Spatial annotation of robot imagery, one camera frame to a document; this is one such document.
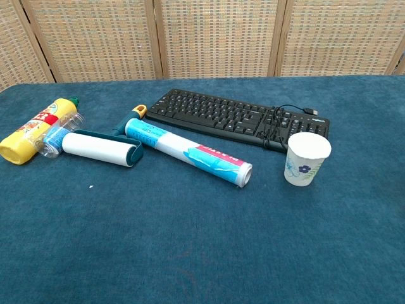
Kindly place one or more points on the yellow bottle green cap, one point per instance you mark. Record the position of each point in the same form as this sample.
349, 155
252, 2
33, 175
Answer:
28, 133

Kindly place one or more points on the blue table cloth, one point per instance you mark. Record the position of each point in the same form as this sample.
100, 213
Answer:
190, 237

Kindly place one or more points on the teal lint roller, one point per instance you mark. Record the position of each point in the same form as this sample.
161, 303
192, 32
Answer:
95, 147

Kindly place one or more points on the clear plastic bottle blue label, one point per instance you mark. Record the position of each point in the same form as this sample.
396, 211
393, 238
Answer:
54, 138

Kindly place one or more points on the blue white wrap roll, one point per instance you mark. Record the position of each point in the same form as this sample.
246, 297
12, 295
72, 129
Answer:
177, 147

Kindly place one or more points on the black computer keyboard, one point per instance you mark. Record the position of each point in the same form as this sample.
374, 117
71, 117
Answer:
205, 109

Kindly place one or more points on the woven wooden folding screen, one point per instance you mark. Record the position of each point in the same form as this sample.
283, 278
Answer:
95, 38

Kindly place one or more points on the white floral paper cup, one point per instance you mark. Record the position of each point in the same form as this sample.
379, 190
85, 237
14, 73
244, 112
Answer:
303, 152

